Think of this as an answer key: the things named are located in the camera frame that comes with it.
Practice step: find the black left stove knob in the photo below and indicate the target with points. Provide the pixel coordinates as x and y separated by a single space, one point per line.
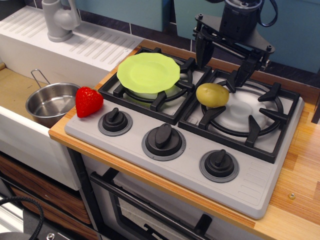
115 123

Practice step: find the black oven door handle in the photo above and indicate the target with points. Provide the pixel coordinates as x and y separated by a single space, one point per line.
106 181

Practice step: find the yellow toy potato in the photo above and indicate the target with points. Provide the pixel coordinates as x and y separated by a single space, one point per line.
212 95

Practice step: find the toy oven door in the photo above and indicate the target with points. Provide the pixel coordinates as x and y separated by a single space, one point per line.
142 212

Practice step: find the small stainless steel pot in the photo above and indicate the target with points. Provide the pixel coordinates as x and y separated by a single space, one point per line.
50 103

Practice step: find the black left burner grate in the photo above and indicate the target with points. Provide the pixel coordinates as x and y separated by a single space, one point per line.
168 105

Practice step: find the black stove knob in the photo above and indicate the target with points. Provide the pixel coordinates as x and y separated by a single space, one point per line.
163 143
115 123
219 166

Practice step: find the white toy sink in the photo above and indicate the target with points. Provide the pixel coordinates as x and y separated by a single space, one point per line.
25 51

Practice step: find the black burner grate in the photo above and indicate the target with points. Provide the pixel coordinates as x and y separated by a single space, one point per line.
254 122
168 105

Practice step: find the wooden drawer front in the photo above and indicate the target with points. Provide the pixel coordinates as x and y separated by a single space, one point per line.
63 207

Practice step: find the black right stove knob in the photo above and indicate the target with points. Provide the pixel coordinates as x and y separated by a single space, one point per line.
219 166

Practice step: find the grey toy faucet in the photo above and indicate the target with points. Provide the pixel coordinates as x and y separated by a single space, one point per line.
60 22

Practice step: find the red toy strawberry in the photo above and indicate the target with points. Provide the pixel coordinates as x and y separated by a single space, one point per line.
87 101

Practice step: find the grey toy stove top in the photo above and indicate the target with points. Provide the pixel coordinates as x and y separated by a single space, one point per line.
231 154

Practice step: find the light green plastic plate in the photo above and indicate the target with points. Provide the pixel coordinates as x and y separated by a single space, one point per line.
148 73

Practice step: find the black right burner grate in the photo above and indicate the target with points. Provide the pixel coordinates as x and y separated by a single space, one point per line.
254 122

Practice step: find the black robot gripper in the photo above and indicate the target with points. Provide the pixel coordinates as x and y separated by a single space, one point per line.
236 33

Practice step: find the black middle stove knob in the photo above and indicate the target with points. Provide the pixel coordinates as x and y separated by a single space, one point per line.
163 143

